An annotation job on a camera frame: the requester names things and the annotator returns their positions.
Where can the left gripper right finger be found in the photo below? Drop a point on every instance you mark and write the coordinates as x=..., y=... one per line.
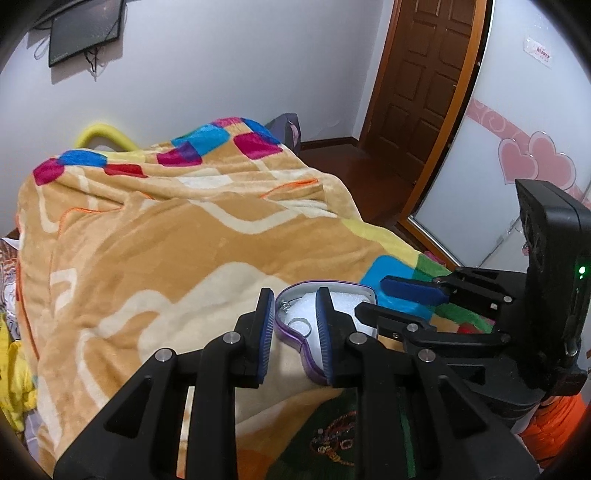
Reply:
x=415, y=416

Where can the small black wall monitor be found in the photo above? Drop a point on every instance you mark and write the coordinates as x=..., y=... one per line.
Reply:
x=84, y=27

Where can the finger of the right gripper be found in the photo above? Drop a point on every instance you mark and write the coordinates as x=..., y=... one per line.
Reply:
x=395, y=325
x=421, y=292

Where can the dark purple backpack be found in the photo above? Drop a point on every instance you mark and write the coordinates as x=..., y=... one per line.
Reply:
x=287, y=129

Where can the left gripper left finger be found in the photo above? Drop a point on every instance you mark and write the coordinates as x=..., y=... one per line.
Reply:
x=136, y=435

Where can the brown wooden door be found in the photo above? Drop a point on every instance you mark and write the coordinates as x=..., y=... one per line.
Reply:
x=422, y=68

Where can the purple heart-shaped tin box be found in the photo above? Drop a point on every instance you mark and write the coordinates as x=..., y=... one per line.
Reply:
x=299, y=319

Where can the white sliding wardrobe door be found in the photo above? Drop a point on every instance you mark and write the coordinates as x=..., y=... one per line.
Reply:
x=528, y=118

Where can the yellow curved foam tube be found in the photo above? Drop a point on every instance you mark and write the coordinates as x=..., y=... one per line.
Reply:
x=105, y=135

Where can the yellow cloth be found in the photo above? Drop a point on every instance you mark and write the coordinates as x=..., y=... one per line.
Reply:
x=18, y=393

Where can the colourful patchwork fleece blanket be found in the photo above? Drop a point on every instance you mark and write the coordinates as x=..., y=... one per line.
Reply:
x=123, y=253

